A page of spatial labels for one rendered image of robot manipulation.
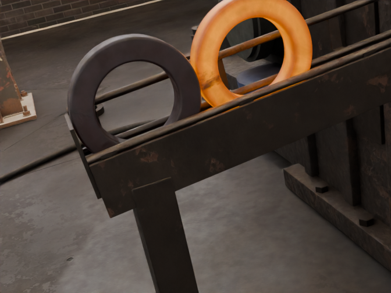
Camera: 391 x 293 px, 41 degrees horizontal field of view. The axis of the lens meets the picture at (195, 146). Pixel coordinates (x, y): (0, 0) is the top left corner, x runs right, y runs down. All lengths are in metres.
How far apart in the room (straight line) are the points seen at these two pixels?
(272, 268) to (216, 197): 0.46
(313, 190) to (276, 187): 0.22
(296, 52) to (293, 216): 0.93
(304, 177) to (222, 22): 1.05
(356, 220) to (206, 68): 0.86
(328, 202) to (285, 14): 0.89
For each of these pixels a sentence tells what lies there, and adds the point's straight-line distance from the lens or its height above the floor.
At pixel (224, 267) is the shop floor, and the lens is 1.49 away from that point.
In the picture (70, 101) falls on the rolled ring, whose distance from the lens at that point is 0.71.
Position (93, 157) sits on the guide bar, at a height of 0.63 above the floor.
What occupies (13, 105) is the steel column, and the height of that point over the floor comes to 0.08.
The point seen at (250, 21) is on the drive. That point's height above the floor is 0.49.
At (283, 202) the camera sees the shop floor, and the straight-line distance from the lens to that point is 1.74.
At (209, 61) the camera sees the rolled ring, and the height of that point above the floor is 0.70.
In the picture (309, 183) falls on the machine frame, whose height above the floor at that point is 0.07.
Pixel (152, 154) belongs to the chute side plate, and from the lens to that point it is 0.72.
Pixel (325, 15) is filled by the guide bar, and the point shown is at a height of 0.71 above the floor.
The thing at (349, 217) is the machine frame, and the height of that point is 0.07.
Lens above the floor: 0.89
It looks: 23 degrees down
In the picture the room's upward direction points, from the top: 12 degrees counter-clockwise
